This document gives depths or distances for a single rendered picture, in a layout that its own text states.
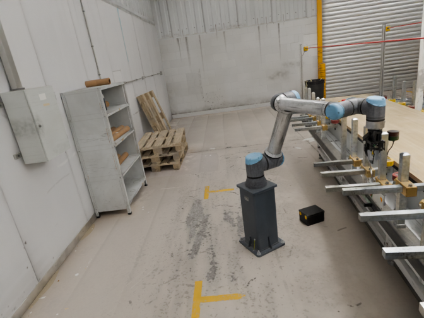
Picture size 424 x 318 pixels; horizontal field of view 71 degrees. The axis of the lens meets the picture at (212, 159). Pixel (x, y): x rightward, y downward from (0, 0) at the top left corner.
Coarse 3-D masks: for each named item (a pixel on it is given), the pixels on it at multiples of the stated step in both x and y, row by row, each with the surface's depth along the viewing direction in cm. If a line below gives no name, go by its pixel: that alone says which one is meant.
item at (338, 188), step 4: (348, 184) 178; (352, 184) 177; (356, 184) 176; (360, 184) 176; (364, 184) 175; (368, 184) 174; (372, 184) 174; (376, 184) 173; (392, 184) 172; (328, 188) 177; (332, 188) 177; (336, 188) 177; (340, 188) 177
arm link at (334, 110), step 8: (280, 96) 202; (272, 104) 205; (280, 104) 200; (288, 104) 192; (296, 104) 186; (304, 104) 180; (312, 104) 174; (320, 104) 170; (328, 104) 164; (336, 104) 158; (344, 104) 159; (352, 104) 161; (304, 112) 183; (312, 112) 176; (320, 112) 170; (328, 112) 162; (336, 112) 158; (344, 112) 159; (352, 112) 162
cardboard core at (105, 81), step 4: (92, 80) 368; (96, 80) 367; (100, 80) 367; (104, 80) 366; (108, 80) 366; (88, 84) 368; (92, 84) 368; (96, 84) 368; (100, 84) 368; (104, 84) 368; (108, 84) 369
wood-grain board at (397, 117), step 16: (352, 96) 427; (368, 96) 410; (400, 112) 304; (416, 112) 296; (384, 128) 261; (400, 128) 255; (416, 128) 248; (400, 144) 218; (416, 144) 213; (416, 160) 188; (416, 176) 167
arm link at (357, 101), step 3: (348, 99) 168; (351, 99) 164; (354, 99) 164; (357, 99) 164; (360, 99) 162; (363, 99) 161; (354, 102) 162; (357, 102) 162; (360, 102) 161; (354, 105) 161; (357, 105) 162; (360, 105) 160; (357, 108) 162; (360, 108) 160; (354, 111) 162; (357, 111) 163; (360, 111) 161; (354, 114) 165
